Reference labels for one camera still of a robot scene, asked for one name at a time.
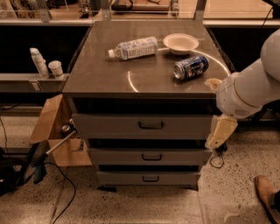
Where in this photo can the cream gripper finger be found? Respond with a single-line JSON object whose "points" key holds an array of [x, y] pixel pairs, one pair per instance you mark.
{"points": [[213, 84], [222, 127]]}

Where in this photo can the grey top drawer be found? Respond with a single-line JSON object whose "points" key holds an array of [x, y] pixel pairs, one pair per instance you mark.
{"points": [[174, 127]]}

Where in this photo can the grey drawer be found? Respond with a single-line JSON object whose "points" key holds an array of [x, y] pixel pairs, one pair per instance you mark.
{"points": [[174, 127], [149, 178], [121, 156]]}

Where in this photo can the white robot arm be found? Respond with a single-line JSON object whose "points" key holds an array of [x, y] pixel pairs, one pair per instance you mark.
{"points": [[243, 94]]}

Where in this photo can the grey drawer cabinet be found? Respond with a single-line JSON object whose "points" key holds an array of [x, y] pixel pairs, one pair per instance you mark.
{"points": [[143, 86]]}

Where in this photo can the grey middle drawer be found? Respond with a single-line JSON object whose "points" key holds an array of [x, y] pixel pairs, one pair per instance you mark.
{"points": [[121, 156]]}

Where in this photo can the grey bottom drawer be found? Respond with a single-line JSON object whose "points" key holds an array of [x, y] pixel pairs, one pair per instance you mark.
{"points": [[149, 178]]}

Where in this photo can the blue soda can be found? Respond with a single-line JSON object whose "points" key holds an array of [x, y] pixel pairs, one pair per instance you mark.
{"points": [[188, 68]]}

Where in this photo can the white bowl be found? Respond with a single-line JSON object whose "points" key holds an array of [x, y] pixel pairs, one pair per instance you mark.
{"points": [[180, 43]]}

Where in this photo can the brown shoe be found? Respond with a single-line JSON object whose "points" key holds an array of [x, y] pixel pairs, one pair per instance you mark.
{"points": [[269, 197]]}

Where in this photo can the clear plastic water bottle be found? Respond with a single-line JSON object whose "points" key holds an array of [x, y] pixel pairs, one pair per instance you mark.
{"points": [[134, 49]]}

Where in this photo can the brown cardboard box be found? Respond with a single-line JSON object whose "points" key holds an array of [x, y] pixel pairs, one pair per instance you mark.
{"points": [[54, 115]]}

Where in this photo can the white paper cup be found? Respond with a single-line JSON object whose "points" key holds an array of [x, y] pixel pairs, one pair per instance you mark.
{"points": [[56, 69]]}

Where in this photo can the white spray bottle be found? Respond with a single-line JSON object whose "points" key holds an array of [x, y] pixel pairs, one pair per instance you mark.
{"points": [[40, 63]]}

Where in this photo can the metal rod tool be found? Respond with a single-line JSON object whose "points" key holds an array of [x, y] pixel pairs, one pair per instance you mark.
{"points": [[38, 164]]}

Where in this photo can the grey side shelf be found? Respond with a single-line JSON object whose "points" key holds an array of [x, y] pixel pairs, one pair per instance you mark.
{"points": [[31, 82]]}

